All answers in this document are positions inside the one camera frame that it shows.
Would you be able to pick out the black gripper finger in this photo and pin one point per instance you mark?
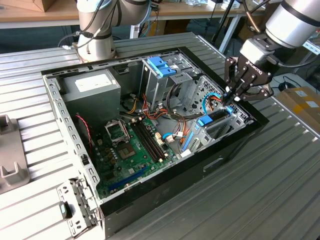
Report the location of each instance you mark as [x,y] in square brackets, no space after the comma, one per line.
[262,93]
[228,75]

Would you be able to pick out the hard disk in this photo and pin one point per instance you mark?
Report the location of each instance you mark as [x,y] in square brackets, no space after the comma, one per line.
[205,120]

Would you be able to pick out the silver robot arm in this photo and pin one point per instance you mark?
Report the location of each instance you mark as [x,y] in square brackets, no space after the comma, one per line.
[130,12]

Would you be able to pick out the perforated metal disk bay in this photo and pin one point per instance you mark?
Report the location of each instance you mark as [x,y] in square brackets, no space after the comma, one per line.
[200,87]

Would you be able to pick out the cardboard box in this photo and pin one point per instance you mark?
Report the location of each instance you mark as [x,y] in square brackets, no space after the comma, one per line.
[300,107]

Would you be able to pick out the black tripod pole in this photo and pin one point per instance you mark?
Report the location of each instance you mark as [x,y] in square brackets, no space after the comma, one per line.
[224,21]

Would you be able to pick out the blue drive bay latch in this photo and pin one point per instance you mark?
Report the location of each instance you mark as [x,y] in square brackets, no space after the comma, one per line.
[160,66]

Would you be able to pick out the wooden desk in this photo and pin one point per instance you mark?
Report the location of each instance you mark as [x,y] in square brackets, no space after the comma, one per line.
[190,11]

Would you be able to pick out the grey metal drive cage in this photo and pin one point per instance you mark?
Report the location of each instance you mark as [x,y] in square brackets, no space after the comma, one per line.
[155,90]

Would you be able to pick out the white plastic tab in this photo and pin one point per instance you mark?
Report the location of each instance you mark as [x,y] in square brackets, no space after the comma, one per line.
[185,153]

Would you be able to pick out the black RAM slot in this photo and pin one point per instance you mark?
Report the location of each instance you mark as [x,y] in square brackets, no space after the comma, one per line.
[153,137]
[148,143]

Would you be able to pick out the CPU socket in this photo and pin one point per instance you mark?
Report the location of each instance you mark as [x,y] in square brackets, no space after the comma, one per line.
[113,123]

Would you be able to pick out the dark square chipset chip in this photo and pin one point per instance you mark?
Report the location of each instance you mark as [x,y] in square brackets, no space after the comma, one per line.
[127,150]

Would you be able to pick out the black PC case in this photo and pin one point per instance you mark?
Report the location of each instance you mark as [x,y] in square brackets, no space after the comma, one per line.
[162,185]

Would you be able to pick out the green motherboard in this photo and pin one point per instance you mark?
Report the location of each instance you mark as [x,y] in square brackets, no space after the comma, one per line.
[130,165]

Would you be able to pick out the grey power supply unit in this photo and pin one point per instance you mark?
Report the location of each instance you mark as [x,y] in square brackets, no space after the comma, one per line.
[95,100]

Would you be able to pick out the blue expansion slot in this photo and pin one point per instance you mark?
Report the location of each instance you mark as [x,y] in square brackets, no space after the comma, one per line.
[127,178]

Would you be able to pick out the black plastic latch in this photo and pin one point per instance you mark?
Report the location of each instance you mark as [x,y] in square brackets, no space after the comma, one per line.
[64,210]

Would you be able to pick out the grey parts rack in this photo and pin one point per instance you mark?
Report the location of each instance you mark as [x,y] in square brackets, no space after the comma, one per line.
[12,150]

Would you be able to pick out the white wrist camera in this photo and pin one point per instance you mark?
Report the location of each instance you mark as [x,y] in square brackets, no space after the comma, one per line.
[252,50]

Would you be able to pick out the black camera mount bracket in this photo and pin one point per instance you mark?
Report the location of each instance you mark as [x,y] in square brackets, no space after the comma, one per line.
[263,40]

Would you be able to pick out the metal shelf frame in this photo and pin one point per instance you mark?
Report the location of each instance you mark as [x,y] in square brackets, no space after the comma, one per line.
[312,47]

